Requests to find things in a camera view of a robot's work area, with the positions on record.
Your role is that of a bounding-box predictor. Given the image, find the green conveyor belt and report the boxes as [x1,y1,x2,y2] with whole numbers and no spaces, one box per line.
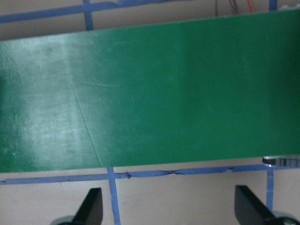
[0,9,300,174]

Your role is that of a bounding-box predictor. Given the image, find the red conveyor wires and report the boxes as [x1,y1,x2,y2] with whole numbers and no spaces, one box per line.
[228,0,256,14]

